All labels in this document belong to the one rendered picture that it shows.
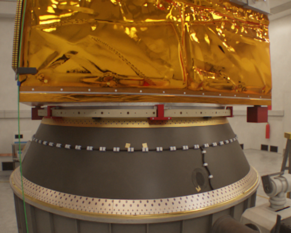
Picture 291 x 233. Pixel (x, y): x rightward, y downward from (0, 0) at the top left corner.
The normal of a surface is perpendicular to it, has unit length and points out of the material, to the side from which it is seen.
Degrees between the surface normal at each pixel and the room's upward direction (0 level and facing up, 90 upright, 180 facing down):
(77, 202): 43
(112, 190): 62
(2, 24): 90
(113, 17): 86
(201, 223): 90
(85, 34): 86
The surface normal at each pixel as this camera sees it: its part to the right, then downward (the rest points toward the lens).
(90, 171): -0.18, -0.44
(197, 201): 0.24, -0.71
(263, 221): -0.62, -0.74
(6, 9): 0.43, 0.03
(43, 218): -0.47, 0.03
